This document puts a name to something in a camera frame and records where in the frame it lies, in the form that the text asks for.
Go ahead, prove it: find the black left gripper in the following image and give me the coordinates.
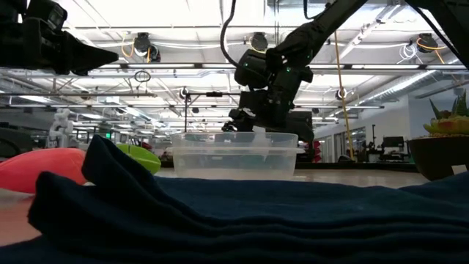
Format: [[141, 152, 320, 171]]
[[0, 16, 119, 76]]

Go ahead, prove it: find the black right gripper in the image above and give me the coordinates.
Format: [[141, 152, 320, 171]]
[[221, 67, 314, 133]]

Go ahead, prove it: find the lime green toy produce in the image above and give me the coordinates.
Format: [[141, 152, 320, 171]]
[[116, 142, 162, 175]]

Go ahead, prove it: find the orange-red toy produce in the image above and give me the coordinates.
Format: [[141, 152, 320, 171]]
[[0, 147, 89, 194]]

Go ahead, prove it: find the clear plastic tupperware container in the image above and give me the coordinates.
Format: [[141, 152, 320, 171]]
[[166, 131, 306, 181]]

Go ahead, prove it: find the black background stand pole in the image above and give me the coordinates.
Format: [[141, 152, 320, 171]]
[[182, 90, 243, 133]]

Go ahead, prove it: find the black background monitor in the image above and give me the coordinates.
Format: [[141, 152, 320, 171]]
[[285, 111, 315, 162]]

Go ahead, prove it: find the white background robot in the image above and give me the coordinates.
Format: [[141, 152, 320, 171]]
[[47, 108, 75, 150]]

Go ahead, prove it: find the red background object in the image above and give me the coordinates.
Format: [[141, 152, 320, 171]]
[[311, 140, 322, 164]]

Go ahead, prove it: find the dark blue folded cloth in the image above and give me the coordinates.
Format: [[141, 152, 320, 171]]
[[0, 133, 469, 264]]

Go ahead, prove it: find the small background desk monitor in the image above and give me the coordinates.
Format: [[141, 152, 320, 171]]
[[380, 135, 406, 150]]

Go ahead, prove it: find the potted succulent plant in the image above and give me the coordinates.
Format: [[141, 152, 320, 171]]
[[407, 89, 469, 182]]

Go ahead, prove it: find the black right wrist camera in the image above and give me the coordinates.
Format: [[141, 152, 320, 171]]
[[233, 48, 271, 90]]

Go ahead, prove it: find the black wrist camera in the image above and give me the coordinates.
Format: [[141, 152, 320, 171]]
[[233, 48, 271, 90], [26, 0, 69, 33]]

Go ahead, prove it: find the black hanging cable loop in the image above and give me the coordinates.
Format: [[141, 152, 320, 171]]
[[133, 69, 152, 84]]

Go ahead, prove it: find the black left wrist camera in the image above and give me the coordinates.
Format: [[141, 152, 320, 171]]
[[26, 0, 69, 33]]

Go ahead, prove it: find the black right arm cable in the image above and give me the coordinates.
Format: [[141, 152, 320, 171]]
[[218, 0, 243, 70]]

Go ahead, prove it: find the yellow hanging cable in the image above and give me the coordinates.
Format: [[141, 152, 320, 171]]
[[333, 31, 356, 161]]

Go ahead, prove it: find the black metal table frame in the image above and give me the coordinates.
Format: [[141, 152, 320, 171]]
[[157, 160, 421, 173]]

